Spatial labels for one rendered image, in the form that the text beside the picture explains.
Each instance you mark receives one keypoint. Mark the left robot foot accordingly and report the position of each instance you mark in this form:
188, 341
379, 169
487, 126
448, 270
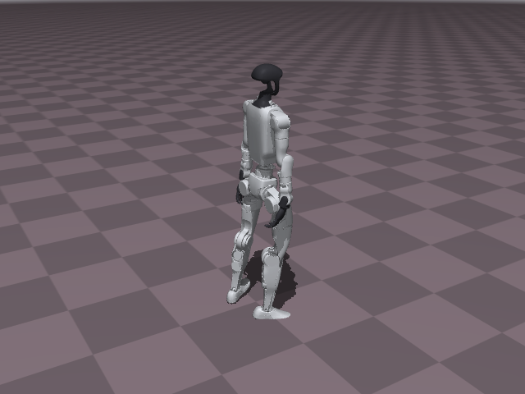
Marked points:
233, 296

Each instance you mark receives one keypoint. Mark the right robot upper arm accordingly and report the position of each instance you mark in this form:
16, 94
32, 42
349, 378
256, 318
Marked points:
280, 123

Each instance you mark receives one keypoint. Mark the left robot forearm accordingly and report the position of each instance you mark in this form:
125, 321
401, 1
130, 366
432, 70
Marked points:
247, 162

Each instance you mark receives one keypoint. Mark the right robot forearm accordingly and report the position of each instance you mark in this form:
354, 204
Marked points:
284, 175

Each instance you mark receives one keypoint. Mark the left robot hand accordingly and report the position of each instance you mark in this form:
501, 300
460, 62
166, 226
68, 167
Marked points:
238, 191

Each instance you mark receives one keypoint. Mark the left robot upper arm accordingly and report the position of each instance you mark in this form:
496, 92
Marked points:
245, 104

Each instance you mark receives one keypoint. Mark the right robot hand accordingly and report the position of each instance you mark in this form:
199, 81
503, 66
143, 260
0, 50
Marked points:
281, 213

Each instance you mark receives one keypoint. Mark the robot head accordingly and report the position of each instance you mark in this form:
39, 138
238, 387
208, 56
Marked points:
266, 73

